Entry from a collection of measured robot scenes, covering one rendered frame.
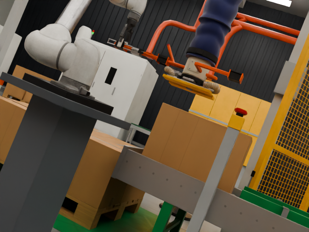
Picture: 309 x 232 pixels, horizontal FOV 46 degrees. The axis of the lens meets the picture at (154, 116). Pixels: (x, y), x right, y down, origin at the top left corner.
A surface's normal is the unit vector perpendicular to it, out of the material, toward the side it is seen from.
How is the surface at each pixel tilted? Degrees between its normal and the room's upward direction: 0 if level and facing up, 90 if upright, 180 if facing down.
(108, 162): 90
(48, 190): 90
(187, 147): 90
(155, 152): 90
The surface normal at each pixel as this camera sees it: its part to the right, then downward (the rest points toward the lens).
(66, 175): 0.77, 0.30
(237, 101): -0.22, -0.11
